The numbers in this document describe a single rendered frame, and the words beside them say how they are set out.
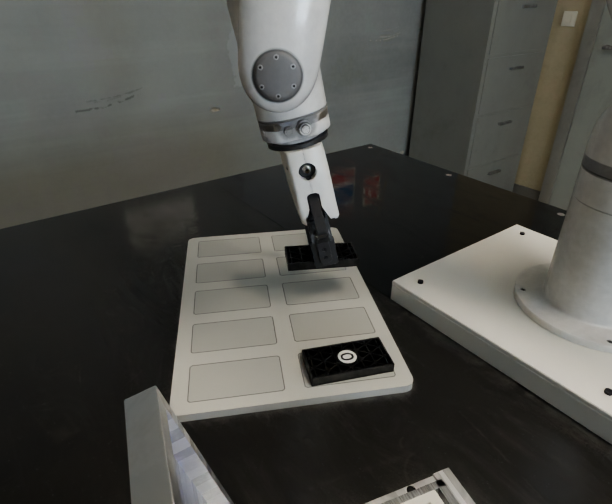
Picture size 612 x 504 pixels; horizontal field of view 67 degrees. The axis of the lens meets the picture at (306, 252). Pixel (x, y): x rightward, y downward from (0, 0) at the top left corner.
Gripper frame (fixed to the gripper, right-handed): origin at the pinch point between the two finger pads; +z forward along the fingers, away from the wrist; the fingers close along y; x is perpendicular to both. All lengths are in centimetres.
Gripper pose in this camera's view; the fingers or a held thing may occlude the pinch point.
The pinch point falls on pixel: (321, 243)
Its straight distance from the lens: 63.6
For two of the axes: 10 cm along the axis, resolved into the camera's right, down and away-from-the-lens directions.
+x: -9.7, 2.5, -0.1
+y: -1.4, -4.9, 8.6
